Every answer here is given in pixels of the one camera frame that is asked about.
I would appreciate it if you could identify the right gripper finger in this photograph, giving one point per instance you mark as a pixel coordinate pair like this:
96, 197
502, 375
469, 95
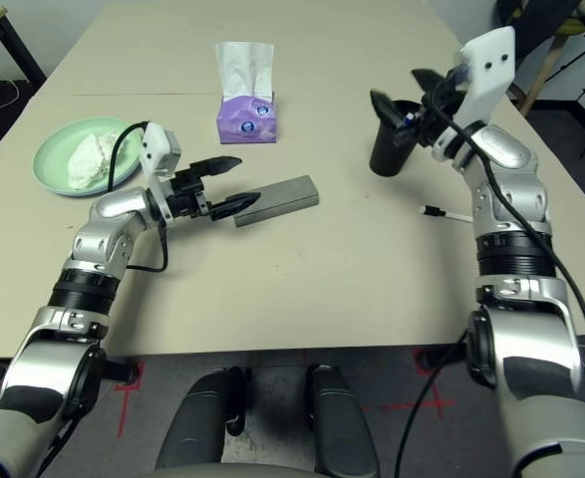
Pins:
427, 79
386, 107

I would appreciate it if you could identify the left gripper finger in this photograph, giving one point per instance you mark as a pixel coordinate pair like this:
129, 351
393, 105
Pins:
234, 205
219, 165

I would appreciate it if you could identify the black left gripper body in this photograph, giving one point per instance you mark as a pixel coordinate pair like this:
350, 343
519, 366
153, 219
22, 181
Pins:
187, 196

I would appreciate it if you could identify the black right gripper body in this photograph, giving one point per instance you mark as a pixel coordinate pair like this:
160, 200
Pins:
434, 124

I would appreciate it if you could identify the grey glasses case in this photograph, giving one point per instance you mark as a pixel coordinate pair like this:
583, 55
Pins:
282, 199

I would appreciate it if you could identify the white marker black cap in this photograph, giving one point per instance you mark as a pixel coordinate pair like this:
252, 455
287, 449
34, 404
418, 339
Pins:
434, 211

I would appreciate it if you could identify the white tissue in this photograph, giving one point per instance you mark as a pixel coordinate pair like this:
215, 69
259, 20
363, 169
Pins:
85, 167

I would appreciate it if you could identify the green plastic plate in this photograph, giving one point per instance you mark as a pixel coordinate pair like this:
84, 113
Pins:
55, 154

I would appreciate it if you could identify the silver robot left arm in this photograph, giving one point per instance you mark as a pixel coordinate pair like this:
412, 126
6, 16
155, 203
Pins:
107, 214

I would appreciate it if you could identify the black plastic cup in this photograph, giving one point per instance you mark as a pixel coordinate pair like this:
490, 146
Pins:
386, 154

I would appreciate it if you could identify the purple tissue pack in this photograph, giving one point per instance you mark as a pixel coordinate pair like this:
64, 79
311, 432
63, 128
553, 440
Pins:
244, 124

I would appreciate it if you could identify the wooden stool yellow seat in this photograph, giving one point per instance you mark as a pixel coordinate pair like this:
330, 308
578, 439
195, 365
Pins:
543, 72

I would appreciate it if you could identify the black jacket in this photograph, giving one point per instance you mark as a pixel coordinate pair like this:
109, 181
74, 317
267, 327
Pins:
536, 15

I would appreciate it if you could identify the black table foot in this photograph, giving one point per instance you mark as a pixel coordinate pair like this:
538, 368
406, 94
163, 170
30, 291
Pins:
436, 359
122, 371

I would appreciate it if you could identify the dark grey robot left leg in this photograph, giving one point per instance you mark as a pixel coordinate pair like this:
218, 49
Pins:
197, 423

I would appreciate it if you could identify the dark grey robot leg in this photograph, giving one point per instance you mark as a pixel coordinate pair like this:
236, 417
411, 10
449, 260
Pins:
342, 428
197, 423

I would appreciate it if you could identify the dark grey robot right leg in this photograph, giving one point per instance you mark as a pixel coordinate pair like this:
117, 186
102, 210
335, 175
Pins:
342, 428

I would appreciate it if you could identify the light grey robot torso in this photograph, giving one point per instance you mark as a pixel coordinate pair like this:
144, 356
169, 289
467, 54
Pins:
232, 473

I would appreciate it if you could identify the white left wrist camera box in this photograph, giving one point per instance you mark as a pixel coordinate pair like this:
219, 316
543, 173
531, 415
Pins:
157, 147

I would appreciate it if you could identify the beige side table black frame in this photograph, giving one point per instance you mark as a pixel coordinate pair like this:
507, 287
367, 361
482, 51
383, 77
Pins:
23, 60

